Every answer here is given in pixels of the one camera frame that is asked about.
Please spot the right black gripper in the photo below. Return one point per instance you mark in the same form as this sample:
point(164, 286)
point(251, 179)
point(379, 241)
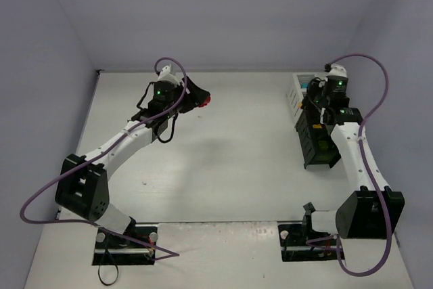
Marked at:
point(313, 138)

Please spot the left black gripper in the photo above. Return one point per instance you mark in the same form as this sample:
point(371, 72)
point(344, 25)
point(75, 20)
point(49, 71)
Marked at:
point(189, 92)

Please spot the blue red yellow lego stack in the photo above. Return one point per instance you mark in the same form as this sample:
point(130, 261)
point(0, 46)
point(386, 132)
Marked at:
point(205, 102)

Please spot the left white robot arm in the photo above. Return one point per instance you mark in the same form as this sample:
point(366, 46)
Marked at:
point(84, 187)

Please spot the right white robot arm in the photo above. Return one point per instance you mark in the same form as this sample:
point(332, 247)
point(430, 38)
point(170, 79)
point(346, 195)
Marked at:
point(332, 132)

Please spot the white slotted container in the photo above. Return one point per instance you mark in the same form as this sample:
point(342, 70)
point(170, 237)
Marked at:
point(298, 83)

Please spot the black slotted container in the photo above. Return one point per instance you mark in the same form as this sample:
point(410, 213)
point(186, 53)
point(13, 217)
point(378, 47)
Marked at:
point(314, 133)

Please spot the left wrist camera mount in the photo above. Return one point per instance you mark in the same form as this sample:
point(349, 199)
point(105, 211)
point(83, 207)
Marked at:
point(166, 74)

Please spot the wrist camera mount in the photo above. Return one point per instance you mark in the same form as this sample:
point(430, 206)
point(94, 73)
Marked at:
point(166, 74)
point(335, 70)

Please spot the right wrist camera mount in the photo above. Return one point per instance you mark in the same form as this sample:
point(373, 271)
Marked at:
point(335, 70)

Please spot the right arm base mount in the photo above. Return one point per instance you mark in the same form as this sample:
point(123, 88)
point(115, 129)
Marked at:
point(299, 245)

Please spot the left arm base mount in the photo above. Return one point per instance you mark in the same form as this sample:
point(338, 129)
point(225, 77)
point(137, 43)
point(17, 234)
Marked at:
point(112, 250)

